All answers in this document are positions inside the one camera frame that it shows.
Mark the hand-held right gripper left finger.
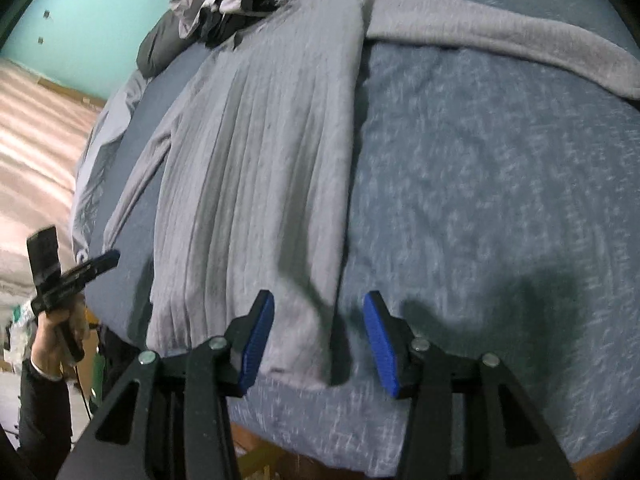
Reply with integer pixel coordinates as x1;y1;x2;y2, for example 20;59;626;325
55;290;276;480

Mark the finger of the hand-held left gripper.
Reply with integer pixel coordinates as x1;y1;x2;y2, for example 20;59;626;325
75;250;121;281

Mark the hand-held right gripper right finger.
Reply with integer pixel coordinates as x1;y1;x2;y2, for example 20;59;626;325
362;290;576;480

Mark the grey knit sweater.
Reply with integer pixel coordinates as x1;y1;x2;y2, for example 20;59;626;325
102;0;640;391

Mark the person's left forearm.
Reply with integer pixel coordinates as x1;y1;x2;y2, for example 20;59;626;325
17;360;76;466

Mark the person's left hand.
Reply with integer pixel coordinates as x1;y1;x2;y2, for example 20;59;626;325
30;295;91;381

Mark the light grey blanket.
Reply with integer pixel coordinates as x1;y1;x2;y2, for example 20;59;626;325
70;67;151;271

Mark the pink curtain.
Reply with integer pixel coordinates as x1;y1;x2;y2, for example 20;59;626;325
0;57;108;321

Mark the dark grey rolled duvet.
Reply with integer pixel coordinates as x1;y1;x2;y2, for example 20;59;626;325
137;10;201;78

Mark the black garment with white trim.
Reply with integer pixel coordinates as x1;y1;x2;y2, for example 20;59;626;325
192;7;251;50

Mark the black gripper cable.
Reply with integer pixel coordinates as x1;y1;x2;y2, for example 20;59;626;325
72;365;98;421

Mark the wooden window frame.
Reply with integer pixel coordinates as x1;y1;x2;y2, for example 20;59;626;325
37;77;108;108

